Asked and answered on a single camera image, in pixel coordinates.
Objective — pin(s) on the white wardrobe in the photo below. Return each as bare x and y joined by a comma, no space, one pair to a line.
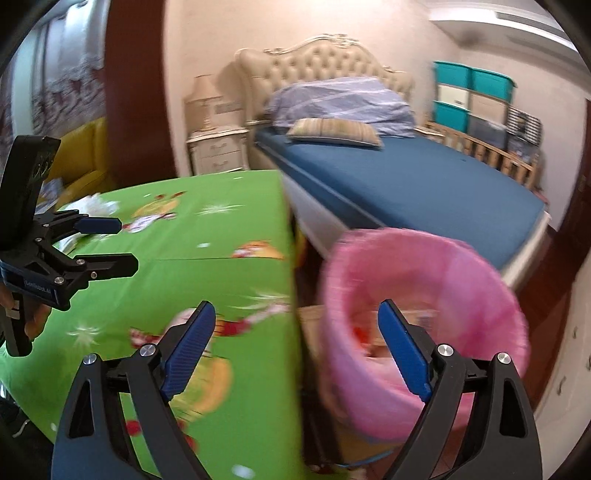
568,360

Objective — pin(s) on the white air conditioner vent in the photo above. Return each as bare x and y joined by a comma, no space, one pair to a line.
528,14

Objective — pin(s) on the dark wood door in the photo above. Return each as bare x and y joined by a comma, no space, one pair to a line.
577,184

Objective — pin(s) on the grey storage box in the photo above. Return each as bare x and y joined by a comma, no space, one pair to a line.
485,130

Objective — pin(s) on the pink bag lined trash bin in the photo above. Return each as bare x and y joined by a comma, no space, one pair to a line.
461,277

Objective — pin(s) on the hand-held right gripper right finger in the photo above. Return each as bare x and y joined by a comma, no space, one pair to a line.
401,341

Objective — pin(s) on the blue-grey pillow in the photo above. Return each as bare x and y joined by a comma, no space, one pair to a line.
341,104

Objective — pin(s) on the black white checkered bag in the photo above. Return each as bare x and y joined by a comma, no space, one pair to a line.
524,127

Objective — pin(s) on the white tissue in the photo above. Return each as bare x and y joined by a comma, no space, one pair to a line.
99,203

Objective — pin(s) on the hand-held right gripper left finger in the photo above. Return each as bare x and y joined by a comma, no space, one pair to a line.
191,341

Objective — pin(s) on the beige storage box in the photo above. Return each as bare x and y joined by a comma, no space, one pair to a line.
487,105

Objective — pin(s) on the yellow sofa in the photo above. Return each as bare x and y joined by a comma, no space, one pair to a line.
87,152

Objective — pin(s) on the white storage box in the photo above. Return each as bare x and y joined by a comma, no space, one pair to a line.
452,95

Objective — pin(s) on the patterned curtain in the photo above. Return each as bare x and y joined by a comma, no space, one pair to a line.
60,69

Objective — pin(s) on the bed with blue sheet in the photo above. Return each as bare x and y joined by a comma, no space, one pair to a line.
415,184

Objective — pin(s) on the beige tufted headboard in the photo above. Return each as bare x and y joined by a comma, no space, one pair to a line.
323,60

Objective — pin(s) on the wooden crib rail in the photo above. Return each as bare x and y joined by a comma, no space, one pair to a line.
485,150

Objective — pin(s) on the wall switch panel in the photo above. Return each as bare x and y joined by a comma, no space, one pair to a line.
228,107

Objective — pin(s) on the person's left hand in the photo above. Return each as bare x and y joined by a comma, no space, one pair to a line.
39,321

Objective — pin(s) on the green cartoon tablecloth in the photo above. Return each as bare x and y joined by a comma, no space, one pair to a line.
184,249

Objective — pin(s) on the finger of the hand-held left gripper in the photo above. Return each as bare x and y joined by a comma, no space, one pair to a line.
99,225
115,266

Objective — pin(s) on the beige table lamp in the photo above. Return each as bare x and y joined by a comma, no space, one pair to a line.
202,92

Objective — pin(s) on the white nightstand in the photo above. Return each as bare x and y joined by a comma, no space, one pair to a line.
219,150

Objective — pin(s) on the striped pillow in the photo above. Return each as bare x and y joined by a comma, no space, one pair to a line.
332,130

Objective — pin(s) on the blue plastic tray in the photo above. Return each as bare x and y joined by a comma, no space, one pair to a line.
369,459

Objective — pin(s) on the teal storage box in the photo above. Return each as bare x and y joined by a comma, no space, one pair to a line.
451,73
450,117
491,83

